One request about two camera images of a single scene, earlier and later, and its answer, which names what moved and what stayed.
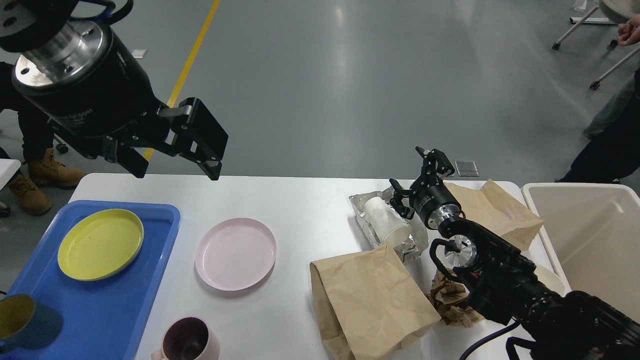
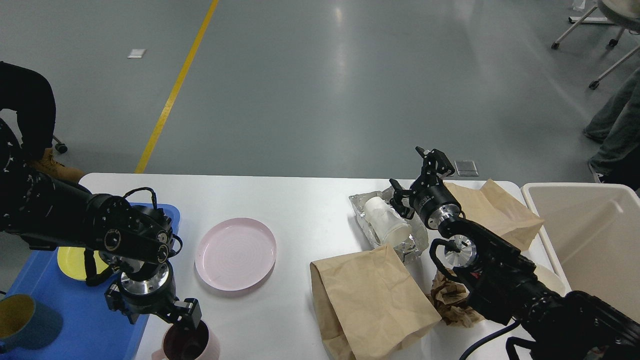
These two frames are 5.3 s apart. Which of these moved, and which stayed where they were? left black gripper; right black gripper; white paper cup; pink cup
Moved: left black gripper
Stayed: pink cup; white paper cup; right black gripper
